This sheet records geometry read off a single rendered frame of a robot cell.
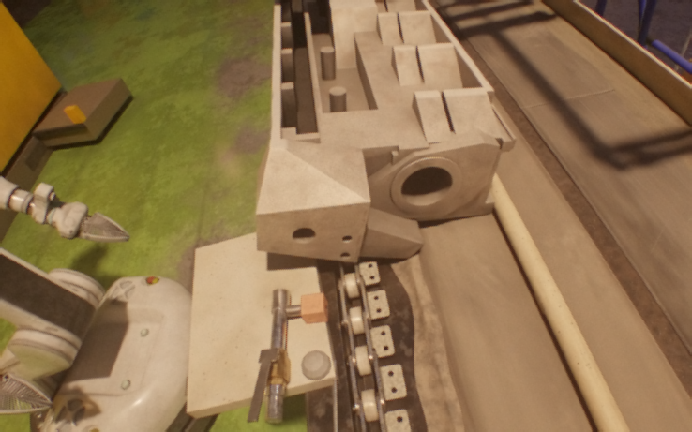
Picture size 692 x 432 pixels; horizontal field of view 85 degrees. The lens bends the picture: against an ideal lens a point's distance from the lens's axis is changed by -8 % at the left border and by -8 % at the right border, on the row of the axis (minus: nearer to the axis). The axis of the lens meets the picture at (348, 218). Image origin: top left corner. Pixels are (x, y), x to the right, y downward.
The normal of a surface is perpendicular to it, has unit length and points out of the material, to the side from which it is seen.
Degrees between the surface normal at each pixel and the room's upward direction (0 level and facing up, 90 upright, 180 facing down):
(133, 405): 29
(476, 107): 22
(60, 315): 70
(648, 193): 0
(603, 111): 0
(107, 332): 0
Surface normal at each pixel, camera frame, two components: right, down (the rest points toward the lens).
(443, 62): 0.05, -0.22
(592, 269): -0.18, -0.65
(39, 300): 0.86, -0.30
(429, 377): -0.51, -0.49
